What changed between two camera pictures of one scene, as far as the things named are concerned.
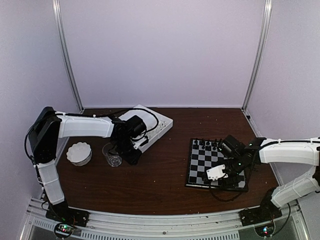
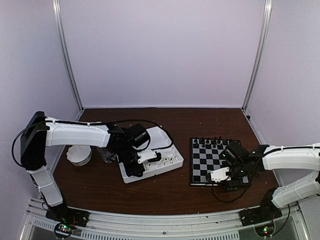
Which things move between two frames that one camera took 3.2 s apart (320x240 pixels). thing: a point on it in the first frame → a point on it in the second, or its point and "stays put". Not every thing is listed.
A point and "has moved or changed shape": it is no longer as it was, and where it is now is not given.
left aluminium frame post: x=58 y=21 stays put
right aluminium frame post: x=265 y=33 stays put
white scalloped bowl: x=79 y=154 stays put
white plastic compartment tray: x=156 y=125 → x=170 y=157
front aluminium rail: x=37 y=226 stays put
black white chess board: x=206 y=154 has moved or changed shape
